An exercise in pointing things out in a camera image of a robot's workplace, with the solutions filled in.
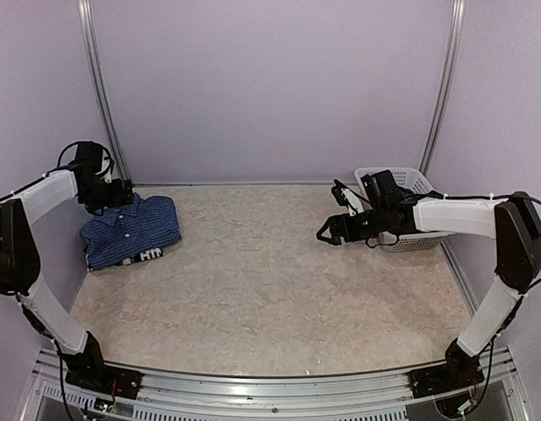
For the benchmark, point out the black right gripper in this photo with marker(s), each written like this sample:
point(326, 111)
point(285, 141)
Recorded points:
point(350, 235)

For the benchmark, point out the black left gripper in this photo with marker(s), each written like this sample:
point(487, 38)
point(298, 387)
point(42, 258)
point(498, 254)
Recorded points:
point(117, 199)

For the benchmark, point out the blue checked long sleeve shirt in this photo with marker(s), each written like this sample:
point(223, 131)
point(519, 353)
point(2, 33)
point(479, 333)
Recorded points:
point(122, 233)

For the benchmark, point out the white plastic laundry basket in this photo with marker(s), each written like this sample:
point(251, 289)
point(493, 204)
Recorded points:
point(406, 237)

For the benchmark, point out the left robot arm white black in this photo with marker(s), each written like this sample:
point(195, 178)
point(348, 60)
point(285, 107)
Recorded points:
point(88, 179)

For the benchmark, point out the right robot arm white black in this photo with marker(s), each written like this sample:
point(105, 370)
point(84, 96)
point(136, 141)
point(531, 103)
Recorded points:
point(511, 221)

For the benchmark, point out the dark striped shirt in basket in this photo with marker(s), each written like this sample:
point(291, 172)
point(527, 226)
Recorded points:
point(386, 187)

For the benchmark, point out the folded black white plaid shirt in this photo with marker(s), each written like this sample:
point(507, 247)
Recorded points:
point(147, 255)

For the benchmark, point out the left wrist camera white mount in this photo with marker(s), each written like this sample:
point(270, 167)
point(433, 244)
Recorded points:
point(106, 170)

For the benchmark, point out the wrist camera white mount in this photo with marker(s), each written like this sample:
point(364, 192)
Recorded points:
point(345, 197)
point(106, 170)

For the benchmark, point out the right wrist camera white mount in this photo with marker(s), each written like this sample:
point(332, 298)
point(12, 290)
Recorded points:
point(345, 197)

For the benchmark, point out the front aluminium rail frame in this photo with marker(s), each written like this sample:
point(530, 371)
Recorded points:
point(494, 393)

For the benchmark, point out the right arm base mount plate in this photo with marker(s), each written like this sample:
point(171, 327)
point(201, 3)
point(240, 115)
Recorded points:
point(435, 380)

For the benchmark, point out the left aluminium frame post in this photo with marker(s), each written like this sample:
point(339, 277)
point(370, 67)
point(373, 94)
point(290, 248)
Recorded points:
point(89, 38)

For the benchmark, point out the aluminium frame post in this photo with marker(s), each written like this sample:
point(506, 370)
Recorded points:
point(89, 38)
point(445, 84)

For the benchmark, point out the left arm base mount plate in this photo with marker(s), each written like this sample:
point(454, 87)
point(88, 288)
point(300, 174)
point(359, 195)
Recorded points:
point(108, 380)

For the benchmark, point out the right aluminium frame post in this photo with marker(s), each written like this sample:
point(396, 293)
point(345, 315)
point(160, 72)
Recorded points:
point(445, 84)

